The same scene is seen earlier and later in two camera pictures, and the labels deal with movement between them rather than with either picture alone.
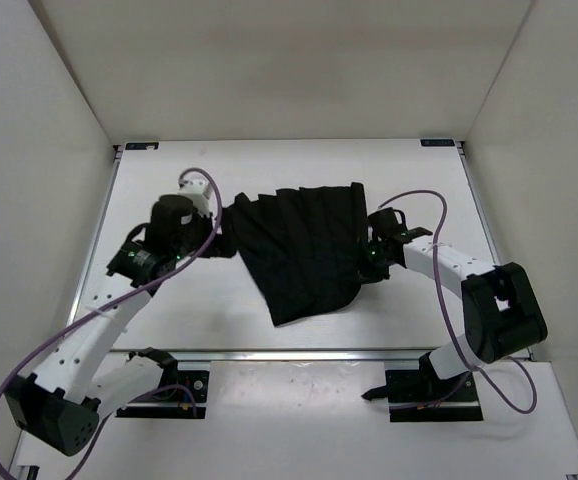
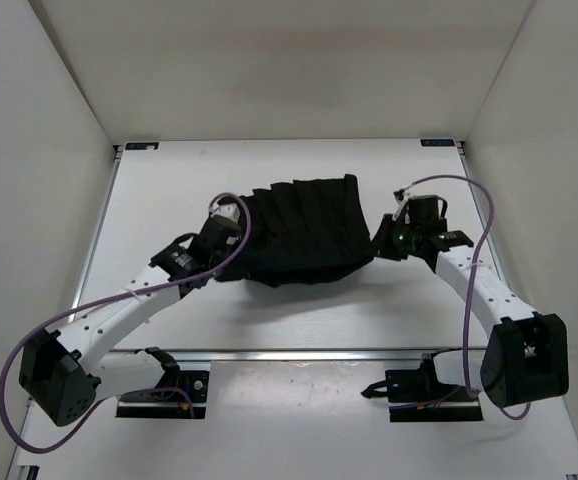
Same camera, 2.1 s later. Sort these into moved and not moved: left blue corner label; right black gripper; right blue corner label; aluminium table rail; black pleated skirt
Moved: black pleated skirt; right black gripper
Not moved: left blue corner label; right blue corner label; aluminium table rail
